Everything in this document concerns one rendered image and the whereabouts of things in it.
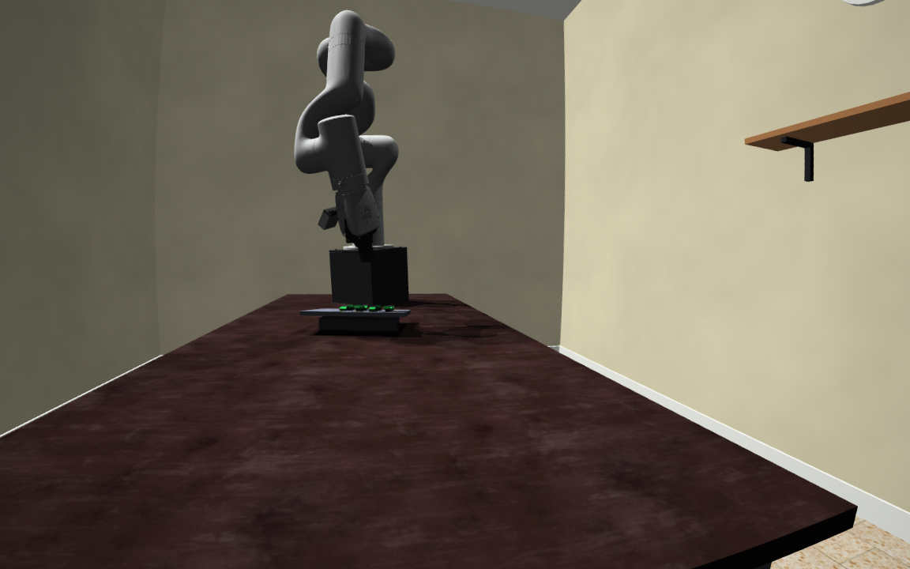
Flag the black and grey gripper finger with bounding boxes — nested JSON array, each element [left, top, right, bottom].
[[365, 229, 377, 261], [344, 219, 373, 262]]

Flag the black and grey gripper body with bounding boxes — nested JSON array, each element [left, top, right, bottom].
[[335, 186, 381, 237]]

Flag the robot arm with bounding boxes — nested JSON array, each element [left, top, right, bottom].
[[294, 10, 399, 249]]

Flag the grey switch panel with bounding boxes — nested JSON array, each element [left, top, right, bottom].
[[299, 305, 411, 331]]

